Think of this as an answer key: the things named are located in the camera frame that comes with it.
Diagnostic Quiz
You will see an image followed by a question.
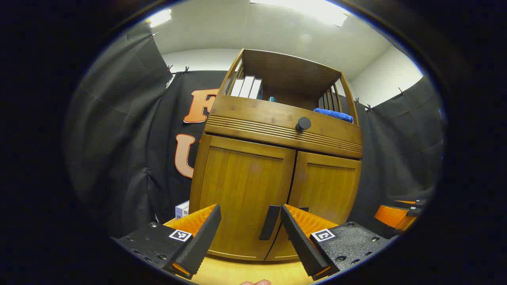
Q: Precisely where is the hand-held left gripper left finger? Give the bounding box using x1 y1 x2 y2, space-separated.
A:
111 204 222 280

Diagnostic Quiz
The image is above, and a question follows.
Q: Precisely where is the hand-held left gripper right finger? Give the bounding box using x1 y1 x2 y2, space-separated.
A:
280 204 398 281

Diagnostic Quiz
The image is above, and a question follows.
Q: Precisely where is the wooden cabinet door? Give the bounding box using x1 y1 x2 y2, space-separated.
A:
198 135 296 262
265 150 362 262

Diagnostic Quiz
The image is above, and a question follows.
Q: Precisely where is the wooden double-door shoe cabinet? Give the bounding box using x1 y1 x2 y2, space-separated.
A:
189 48 363 262

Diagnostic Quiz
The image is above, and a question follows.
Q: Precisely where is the small white box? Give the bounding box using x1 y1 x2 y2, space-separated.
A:
175 200 190 220

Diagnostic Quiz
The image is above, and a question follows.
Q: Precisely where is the blue folded cloth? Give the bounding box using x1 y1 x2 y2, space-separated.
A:
313 108 354 124

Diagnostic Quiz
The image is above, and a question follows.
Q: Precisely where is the black backdrop cloth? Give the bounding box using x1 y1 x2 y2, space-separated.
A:
65 24 444 238

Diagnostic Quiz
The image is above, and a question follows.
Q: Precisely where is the wooden drawer with black knob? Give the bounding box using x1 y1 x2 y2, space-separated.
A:
204 95 363 160

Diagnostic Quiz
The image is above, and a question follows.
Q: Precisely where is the large ceiling light panel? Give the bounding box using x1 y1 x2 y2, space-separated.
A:
250 0 349 27

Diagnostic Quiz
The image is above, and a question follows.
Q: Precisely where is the small ceiling light panel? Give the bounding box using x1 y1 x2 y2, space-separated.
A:
146 9 172 28

